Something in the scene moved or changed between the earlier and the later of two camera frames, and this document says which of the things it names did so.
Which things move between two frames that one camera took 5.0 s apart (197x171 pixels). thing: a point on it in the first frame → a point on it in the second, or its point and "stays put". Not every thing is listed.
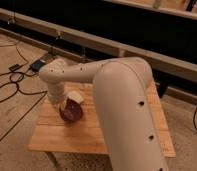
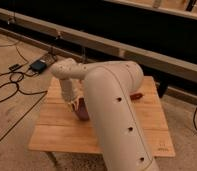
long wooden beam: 161,62 stays put
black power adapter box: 37,65 stays put
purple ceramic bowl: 72,110 → 83,111
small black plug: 13,67 stays put
